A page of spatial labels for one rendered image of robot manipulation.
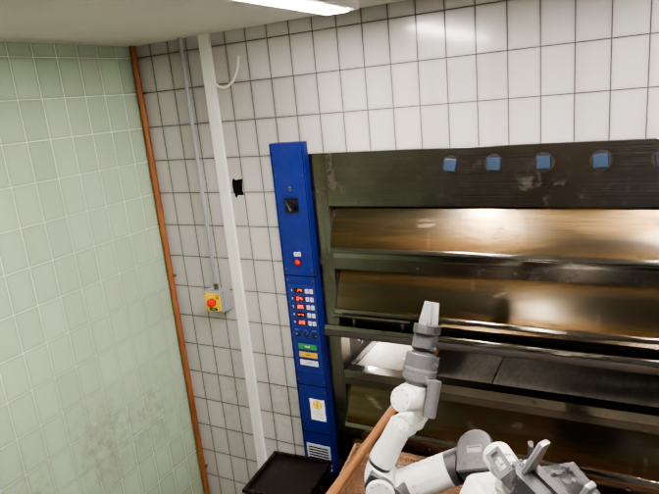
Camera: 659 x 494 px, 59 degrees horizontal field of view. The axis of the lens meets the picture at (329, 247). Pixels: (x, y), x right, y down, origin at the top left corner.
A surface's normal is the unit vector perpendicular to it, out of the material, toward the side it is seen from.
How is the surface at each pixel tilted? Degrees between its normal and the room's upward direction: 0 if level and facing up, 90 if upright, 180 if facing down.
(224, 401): 90
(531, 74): 90
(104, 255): 90
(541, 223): 70
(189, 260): 90
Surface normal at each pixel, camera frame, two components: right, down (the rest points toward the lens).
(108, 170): 0.88, 0.04
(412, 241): -0.46, -0.08
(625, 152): -0.46, 0.26
